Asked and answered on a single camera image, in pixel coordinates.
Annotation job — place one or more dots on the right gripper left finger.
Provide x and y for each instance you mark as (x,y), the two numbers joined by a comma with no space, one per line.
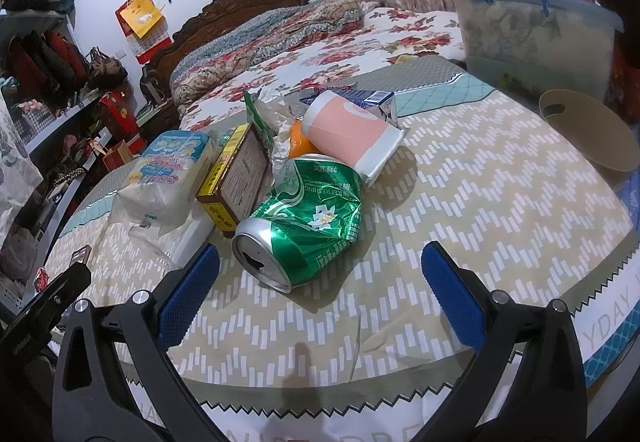
(115,380)

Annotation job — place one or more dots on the beige trash bin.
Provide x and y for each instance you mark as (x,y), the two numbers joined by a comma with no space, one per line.
(595,131)

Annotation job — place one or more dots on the carved wooden headboard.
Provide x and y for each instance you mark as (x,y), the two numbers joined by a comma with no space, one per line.
(215,20)

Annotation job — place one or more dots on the cluttered shelf unit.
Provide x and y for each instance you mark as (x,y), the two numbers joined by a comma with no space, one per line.
(60,111)

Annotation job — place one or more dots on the clear storage box blue handle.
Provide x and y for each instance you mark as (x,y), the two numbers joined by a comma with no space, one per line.
(527,47)

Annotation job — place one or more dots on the green white snack wrapper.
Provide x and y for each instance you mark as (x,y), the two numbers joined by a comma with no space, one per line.
(269,114)

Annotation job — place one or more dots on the pink white paper cup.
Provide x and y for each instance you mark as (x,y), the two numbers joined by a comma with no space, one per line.
(345,131)

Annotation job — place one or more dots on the red yellow wall calendar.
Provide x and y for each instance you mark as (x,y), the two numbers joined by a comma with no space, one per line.
(144,27)

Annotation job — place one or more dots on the blue white milk carton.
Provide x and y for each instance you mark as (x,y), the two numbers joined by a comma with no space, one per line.
(379,103)

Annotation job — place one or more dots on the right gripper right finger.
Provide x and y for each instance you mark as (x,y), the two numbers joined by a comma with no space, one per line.
(526,380)

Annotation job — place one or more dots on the smartphone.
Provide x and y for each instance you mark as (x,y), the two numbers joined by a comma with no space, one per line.
(81,255)

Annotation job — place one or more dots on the yellow brown medicine box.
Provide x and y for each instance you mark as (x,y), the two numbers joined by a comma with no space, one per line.
(230,189)

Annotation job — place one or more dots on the patterned bed quilt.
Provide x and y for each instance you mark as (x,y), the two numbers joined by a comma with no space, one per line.
(364,353)

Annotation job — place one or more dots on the crushed green drink can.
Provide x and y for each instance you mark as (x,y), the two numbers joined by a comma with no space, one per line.
(310,216)

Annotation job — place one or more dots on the floral bed sheet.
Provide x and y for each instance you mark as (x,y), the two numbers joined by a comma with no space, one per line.
(386,35)

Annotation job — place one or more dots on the blue white tissue pack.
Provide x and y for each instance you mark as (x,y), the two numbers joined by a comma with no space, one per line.
(160,187)

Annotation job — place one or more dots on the folded floral duvet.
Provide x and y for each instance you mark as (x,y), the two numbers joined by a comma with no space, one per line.
(260,39)

